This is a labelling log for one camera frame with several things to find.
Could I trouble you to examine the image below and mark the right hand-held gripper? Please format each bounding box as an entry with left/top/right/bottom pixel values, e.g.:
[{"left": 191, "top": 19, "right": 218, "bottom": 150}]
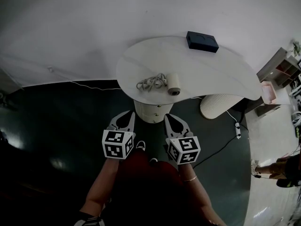
[{"left": 164, "top": 113, "right": 201, "bottom": 165}]

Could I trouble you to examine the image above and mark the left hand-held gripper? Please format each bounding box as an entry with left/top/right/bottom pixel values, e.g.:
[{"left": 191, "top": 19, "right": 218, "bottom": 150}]
[{"left": 102, "top": 111, "right": 136, "bottom": 160}]

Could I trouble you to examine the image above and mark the white cylindrical device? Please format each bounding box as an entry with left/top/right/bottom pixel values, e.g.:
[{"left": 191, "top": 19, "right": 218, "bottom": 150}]
[{"left": 136, "top": 73, "right": 181, "bottom": 96}]

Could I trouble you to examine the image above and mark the white kidney-shaped table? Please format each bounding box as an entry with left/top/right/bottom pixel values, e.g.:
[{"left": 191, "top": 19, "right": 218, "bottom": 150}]
[{"left": 116, "top": 35, "right": 263, "bottom": 123}]

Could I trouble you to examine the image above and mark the person's left forearm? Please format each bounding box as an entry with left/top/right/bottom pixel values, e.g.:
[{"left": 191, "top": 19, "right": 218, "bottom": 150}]
[{"left": 79, "top": 158, "right": 120, "bottom": 221}]

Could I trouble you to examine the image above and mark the person's right forearm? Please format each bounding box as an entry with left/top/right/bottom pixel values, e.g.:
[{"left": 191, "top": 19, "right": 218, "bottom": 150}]
[{"left": 180, "top": 163, "right": 226, "bottom": 226}]

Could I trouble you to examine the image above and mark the person's red garment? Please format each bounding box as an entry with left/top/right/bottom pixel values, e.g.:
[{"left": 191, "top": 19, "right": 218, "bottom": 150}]
[{"left": 115, "top": 148, "right": 189, "bottom": 226}]

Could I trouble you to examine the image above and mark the white power strip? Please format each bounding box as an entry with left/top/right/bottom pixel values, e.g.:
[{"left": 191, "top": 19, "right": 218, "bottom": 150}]
[{"left": 234, "top": 122, "right": 242, "bottom": 140}]

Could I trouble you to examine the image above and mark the dark blue rectangular box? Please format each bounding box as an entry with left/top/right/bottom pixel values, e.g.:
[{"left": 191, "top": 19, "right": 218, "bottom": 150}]
[{"left": 186, "top": 31, "right": 220, "bottom": 54}]

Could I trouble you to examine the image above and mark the open pale cardboard box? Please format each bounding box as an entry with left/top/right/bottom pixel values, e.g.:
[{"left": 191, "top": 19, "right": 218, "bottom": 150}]
[{"left": 260, "top": 81, "right": 277, "bottom": 105}]

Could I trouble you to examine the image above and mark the grey open shelf unit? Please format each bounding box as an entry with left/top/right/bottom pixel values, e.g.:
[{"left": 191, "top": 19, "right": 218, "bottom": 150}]
[{"left": 256, "top": 47, "right": 301, "bottom": 96}]

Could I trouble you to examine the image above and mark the small potted plant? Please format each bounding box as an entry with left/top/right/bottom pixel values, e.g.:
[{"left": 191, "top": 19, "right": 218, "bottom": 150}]
[{"left": 291, "top": 40, "right": 301, "bottom": 57}]

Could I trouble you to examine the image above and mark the black floor cable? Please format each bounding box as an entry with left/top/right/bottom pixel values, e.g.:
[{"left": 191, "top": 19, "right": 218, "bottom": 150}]
[{"left": 191, "top": 123, "right": 250, "bottom": 171}]

